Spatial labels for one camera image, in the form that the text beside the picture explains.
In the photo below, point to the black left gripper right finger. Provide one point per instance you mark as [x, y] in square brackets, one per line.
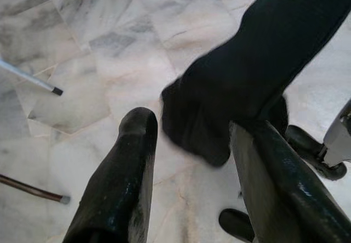
[282, 199]

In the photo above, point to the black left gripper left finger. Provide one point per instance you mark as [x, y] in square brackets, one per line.
[120, 188]

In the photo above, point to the black knit collar garment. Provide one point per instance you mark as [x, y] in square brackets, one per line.
[246, 62]

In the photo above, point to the marble top folding table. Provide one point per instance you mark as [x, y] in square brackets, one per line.
[64, 199]

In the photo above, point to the silver metal clothes rack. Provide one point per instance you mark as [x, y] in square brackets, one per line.
[56, 90]

